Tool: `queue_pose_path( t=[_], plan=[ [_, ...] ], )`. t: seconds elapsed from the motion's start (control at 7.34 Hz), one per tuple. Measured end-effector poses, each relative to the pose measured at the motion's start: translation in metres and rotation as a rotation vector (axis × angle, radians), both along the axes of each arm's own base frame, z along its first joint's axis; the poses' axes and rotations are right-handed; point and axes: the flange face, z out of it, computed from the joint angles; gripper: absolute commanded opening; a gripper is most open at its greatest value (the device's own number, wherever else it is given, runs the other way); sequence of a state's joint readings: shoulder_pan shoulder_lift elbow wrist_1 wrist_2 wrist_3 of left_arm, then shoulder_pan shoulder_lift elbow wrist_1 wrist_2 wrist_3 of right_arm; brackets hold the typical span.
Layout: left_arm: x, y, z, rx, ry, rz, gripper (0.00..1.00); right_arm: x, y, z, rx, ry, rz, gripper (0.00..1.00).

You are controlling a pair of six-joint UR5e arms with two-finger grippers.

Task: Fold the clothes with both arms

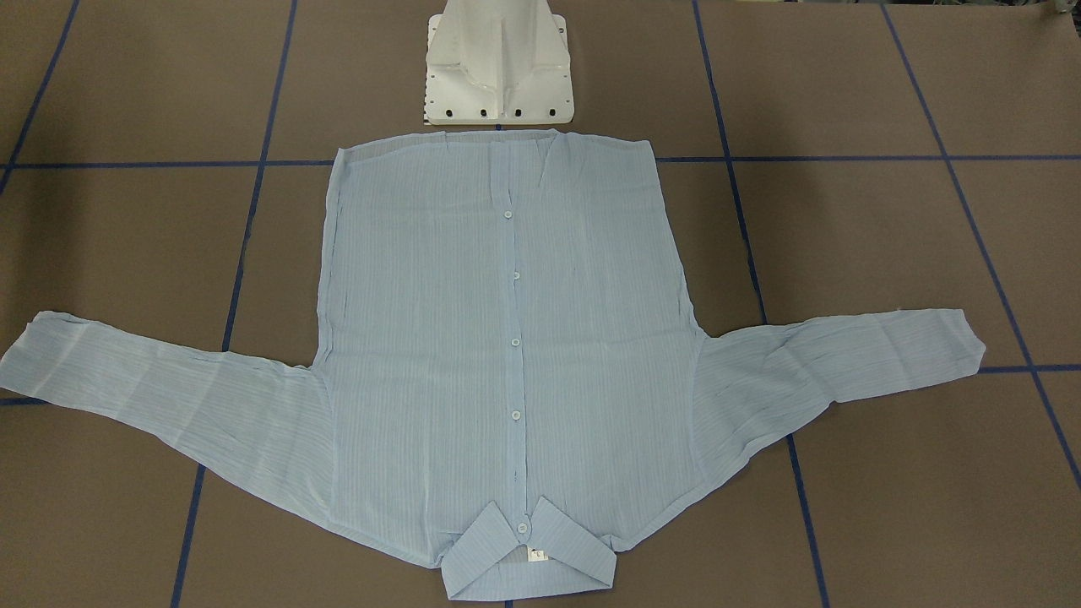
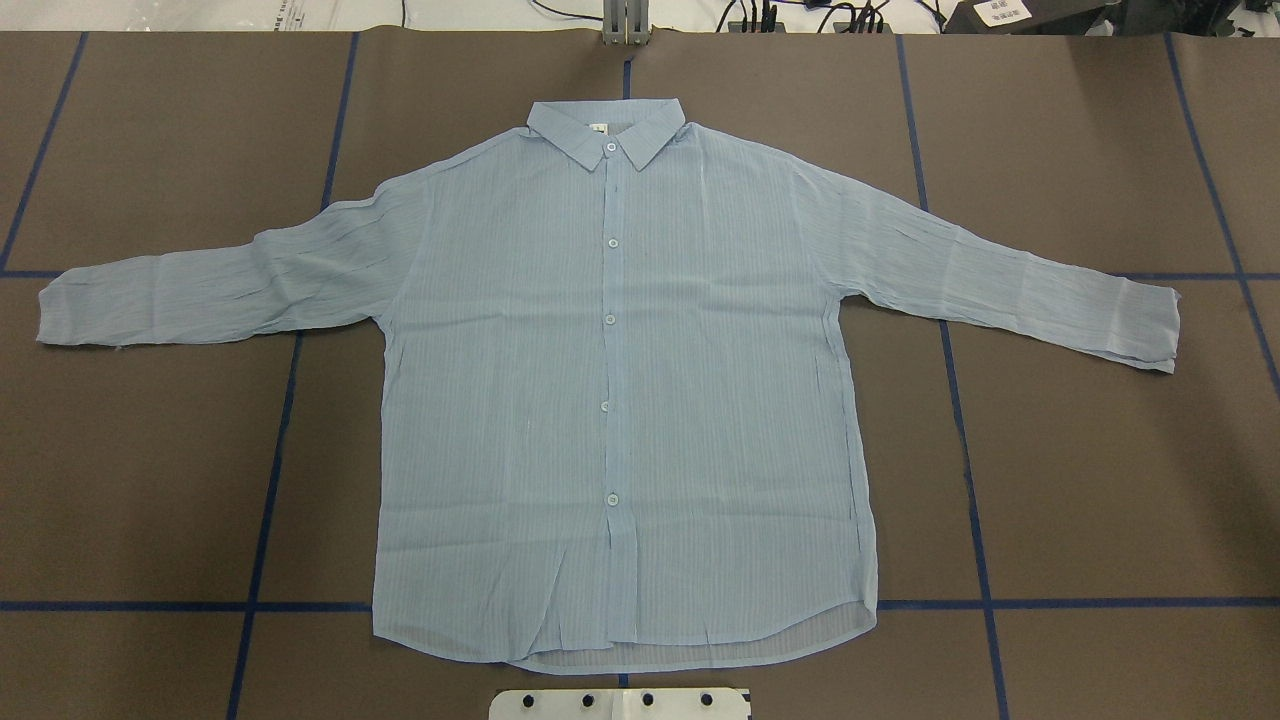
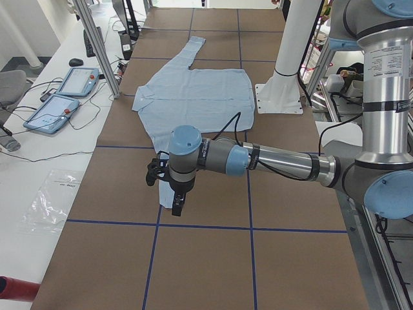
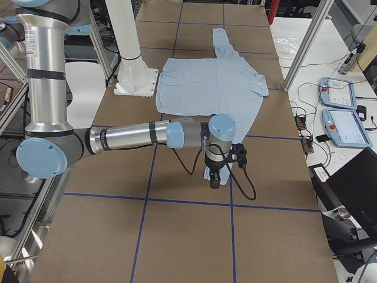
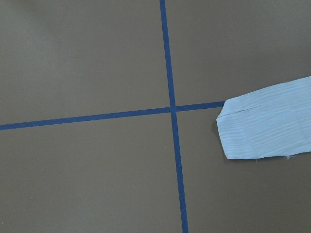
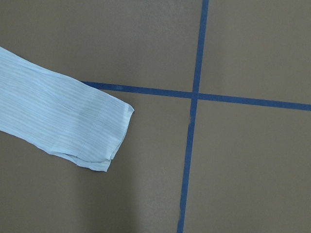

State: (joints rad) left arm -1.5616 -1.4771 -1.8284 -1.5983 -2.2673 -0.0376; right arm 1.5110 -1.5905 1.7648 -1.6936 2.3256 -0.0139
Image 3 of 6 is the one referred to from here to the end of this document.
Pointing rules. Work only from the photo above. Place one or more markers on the white central mounting column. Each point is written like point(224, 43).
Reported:
point(280, 94)

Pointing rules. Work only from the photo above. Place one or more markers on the light blue button-up shirt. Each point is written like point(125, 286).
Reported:
point(179, 104)

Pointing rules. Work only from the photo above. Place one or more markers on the black computer mouse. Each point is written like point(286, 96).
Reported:
point(75, 62)

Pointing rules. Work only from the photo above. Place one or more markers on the white chair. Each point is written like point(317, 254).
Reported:
point(343, 141)

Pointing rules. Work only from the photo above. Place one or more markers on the black monitor stand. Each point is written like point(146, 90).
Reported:
point(130, 34)

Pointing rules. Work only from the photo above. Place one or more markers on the black keyboard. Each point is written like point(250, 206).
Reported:
point(88, 46)

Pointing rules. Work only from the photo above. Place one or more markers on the aluminium frame post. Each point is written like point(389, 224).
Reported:
point(97, 43)

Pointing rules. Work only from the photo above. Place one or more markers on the blue teach pendant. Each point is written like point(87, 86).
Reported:
point(79, 82)
point(52, 114)

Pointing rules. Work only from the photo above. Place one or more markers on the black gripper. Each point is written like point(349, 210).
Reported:
point(181, 187)

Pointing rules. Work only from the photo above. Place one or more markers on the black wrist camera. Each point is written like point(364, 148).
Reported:
point(157, 170)

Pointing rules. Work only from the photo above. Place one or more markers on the clear plastic bag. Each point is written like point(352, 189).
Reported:
point(49, 210)

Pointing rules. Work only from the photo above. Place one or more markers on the blue teach pendant near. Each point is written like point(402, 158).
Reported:
point(52, 114)

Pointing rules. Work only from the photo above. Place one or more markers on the red cylinder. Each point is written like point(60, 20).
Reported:
point(18, 290)

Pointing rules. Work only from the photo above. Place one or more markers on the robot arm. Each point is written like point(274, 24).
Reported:
point(380, 176)

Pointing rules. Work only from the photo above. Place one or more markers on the blue teach pendant far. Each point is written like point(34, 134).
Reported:
point(79, 82)

